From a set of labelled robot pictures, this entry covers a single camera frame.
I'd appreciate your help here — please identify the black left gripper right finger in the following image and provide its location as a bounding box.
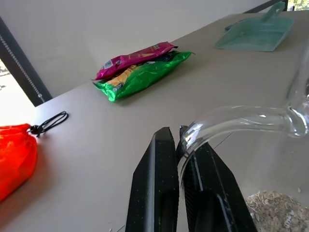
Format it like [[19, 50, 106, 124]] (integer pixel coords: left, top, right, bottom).
[[175, 125, 258, 232]]

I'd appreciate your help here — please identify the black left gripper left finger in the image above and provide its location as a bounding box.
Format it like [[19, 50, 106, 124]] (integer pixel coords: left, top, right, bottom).
[[125, 126, 180, 232]]

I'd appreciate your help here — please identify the clear glass mug with oatmeal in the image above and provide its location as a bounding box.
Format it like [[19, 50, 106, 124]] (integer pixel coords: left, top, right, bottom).
[[177, 44, 309, 232]]

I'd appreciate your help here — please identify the green snack packet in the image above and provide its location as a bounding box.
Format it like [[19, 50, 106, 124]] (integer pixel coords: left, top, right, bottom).
[[93, 50, 195, 103]]

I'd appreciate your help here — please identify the magenta snack packet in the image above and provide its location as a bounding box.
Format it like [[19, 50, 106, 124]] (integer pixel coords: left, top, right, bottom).
[[91, 41, 179, 81]]

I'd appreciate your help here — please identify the teal plastic dustpan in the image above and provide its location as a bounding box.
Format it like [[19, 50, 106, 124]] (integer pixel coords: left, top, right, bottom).
[[214, 1, 295, 52]]

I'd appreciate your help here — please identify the orange drawstring bag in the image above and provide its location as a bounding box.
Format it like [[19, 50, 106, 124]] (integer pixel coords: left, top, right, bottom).
[[0, 111, 70, 203]]

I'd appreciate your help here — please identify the white bead blind chain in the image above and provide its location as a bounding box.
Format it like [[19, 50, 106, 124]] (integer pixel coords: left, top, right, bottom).
[[0, 33, 45, 103]]

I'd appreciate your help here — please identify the black window frame post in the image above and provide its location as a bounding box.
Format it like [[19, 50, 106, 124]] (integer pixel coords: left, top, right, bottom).
[[0, 16, 53, 107]]

